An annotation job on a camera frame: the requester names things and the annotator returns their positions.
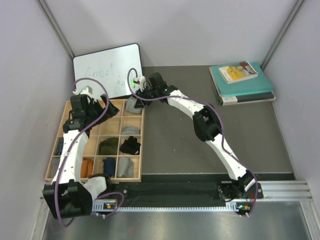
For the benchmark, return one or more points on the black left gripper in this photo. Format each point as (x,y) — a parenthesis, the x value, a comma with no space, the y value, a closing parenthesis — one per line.
(111,111)

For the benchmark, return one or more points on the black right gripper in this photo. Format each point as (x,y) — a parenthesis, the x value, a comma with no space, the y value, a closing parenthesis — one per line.
(142,103)

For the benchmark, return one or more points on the grey striped boxer shorts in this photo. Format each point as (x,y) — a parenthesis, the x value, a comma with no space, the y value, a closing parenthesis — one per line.
(133,106)

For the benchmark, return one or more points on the green sports bra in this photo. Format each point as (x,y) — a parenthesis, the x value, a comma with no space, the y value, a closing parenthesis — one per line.
(108,147)

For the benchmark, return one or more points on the light grey underwear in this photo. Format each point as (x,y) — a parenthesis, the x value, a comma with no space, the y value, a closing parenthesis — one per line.
(131,130)

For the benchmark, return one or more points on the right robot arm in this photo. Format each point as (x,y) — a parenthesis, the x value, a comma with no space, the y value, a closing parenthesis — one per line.
(207,123)

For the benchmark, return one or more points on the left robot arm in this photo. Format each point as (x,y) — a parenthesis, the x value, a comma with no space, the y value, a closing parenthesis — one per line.
(67,196)

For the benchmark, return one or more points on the green whiteboard marker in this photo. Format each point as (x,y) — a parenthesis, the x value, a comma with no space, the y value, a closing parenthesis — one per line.
(132,83)

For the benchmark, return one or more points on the dark blue rolled socks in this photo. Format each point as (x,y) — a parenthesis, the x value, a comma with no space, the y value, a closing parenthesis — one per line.
(59,146)

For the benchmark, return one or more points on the white whiteboard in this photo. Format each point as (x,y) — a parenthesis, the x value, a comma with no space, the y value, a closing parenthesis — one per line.
(111,68)

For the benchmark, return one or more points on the wooden compartment tray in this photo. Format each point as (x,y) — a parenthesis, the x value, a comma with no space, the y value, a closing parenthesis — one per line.
(113,128)

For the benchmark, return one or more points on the orange rolled garment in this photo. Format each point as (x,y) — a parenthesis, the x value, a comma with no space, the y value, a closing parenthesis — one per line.
(86,167)

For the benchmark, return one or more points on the navy rolled garment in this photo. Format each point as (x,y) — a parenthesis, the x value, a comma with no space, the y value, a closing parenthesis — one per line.
(109,166)

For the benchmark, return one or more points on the grey rolled socks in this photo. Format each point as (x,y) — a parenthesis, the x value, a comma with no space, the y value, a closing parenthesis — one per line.
(54,167)

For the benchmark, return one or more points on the black rolled garment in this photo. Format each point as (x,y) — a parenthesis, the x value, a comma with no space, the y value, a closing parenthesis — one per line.
(130,146)

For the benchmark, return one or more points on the grey rolled garment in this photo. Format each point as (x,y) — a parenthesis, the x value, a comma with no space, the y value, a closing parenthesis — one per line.
(125,167)

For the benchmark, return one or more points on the yellow paperback book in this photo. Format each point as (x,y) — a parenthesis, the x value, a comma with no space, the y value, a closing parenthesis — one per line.
(237,72)

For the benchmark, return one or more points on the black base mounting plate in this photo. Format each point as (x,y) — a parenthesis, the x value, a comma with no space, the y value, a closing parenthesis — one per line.
(181,190)

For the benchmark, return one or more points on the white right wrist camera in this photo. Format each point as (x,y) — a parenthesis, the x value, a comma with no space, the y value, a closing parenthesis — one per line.
(141,81)

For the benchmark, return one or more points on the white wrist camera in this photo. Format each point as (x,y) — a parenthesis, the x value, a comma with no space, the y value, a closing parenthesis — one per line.
(84,91)
(141,81)

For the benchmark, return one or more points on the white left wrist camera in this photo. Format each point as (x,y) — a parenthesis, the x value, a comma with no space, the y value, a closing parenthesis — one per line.
(84,91)

